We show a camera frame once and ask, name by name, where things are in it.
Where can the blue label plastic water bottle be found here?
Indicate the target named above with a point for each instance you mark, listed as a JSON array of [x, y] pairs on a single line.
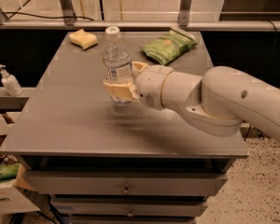
[[117, 60]]

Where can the white pump dispenser bottle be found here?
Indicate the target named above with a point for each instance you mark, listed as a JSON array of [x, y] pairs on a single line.
[[10, 83]]

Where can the metal railing frame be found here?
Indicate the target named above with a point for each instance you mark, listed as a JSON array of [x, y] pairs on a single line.
[[191, 15]]

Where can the top grey drawer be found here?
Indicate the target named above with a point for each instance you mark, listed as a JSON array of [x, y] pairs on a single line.
[[125, 184]]

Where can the yellow sponge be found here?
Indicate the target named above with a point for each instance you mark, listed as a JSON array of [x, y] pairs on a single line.
[[83, 39]]

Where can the green packet in box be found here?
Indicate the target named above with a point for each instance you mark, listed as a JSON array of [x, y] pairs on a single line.
[[8, 172]]

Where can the grey drawer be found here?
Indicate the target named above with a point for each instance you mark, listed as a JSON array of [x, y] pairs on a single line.
[[125, 184], [132, 207]]

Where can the middle grey drawer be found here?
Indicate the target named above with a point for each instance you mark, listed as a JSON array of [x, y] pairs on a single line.
[[132, 207]]

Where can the green jalapeno chip bag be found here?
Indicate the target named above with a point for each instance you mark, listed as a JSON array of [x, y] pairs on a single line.
[[169, 46]]

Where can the grey drawer cabinet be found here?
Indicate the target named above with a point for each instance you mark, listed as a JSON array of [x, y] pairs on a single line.
[[69, 124]]

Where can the white cardboard box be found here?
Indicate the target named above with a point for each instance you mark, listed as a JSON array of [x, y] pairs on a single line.
[[15, 197]]

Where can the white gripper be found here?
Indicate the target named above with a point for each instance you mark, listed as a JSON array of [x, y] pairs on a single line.
[[149, 85]]

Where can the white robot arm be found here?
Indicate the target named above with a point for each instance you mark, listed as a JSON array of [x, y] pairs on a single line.
[[217, 102]]

